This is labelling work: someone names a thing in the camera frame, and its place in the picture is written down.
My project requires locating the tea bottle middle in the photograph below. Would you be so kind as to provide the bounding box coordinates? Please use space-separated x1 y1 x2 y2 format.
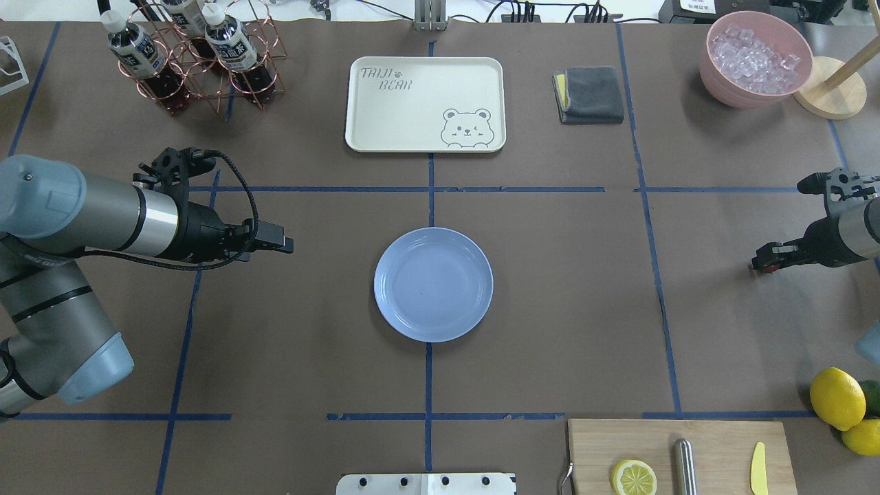
201 3 276 106

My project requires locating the grey folded cloth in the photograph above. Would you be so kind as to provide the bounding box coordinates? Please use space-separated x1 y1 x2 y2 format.
552 66 624 125

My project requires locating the steel knife handle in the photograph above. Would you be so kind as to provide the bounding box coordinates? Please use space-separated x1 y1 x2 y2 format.
673 438 698 494

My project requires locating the blue plate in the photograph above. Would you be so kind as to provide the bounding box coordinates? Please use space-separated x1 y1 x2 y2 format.
372 228 494 342

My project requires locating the wooden stand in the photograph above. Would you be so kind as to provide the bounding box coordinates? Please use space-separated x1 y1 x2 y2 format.
794 36 879 121

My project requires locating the tea bottle back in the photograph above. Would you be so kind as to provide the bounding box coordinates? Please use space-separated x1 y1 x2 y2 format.
160 1 217 61

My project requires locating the cream bear tray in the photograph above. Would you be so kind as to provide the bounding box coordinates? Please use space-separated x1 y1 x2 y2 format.
344 56 507 153

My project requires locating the pink bowl with ice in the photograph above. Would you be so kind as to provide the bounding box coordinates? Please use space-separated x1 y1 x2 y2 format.
700 10 812 109

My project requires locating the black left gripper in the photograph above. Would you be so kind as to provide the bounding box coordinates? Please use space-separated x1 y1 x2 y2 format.
135 148 294 263

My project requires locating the aluminium frame post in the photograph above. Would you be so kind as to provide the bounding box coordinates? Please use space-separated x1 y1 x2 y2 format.
414 0 448 32

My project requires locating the yellow lemon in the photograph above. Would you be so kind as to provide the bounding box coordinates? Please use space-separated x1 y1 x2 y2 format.
810 367 867 432
840 419 879 457

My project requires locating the green lime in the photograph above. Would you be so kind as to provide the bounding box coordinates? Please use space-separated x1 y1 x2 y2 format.
859 379 880 419

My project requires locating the tea bottle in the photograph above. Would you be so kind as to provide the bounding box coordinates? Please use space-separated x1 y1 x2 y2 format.
201 3 276 106
100 10 190 115
160 1 217 61

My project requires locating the tea bottle front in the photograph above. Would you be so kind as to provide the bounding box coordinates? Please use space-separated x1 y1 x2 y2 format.
100 10 190 115

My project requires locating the lemon half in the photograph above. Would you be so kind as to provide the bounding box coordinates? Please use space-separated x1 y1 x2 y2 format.
610 459 658 494

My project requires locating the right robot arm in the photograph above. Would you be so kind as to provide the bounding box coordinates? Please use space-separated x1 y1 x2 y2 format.
751 167 879 274

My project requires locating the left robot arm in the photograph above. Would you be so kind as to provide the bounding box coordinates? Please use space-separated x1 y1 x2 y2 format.
1 148 294 421

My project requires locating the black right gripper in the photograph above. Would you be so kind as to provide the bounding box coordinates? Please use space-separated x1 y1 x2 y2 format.
751 167 879 273

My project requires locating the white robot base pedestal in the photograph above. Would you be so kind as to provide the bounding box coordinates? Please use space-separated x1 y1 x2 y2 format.
335 472 518 494

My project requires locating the white wire cup rack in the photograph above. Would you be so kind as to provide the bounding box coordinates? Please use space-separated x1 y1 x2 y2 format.
1 36 30 96

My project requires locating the wooden cutting board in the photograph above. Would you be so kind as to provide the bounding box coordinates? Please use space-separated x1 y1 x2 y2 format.
568 419 798 494

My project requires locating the copper wire bottle rack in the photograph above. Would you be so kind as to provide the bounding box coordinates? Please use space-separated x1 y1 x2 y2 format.
118 1 288 116

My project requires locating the yellow plastic knife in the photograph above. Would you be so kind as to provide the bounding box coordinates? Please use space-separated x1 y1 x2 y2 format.
750 441 768 495

